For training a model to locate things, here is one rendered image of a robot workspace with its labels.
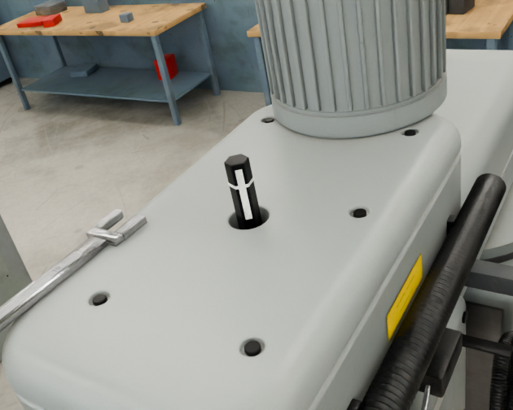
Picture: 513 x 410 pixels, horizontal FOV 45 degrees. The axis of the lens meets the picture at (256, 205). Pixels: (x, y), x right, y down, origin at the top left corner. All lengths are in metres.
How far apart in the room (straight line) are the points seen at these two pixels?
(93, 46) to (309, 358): 6.78
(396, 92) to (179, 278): 0.29
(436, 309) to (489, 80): 0.60
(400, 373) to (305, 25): 0.33
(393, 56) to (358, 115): 0.07
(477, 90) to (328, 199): 0.55
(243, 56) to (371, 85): 5.26
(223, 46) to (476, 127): 5.10
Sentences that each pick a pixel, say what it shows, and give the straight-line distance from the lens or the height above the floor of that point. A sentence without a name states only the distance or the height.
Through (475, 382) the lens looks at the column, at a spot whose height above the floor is 1.32.
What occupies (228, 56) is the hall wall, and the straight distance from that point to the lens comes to 5.97.
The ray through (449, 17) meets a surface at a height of 0.88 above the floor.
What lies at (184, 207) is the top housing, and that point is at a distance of 0.59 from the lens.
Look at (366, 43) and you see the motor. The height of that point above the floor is 1.99.
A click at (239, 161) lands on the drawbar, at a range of 0.51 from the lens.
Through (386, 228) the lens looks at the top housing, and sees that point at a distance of 0.52.
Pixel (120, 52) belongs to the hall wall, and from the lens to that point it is 6.86.
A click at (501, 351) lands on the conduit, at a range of 0.88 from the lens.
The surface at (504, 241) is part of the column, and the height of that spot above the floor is 1.56.
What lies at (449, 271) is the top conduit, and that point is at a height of 1.80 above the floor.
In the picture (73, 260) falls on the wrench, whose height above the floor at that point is 1.90.
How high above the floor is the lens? 2.19
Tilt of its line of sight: 32 degrees down
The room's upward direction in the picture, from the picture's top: 12 degrees counter-clockwise
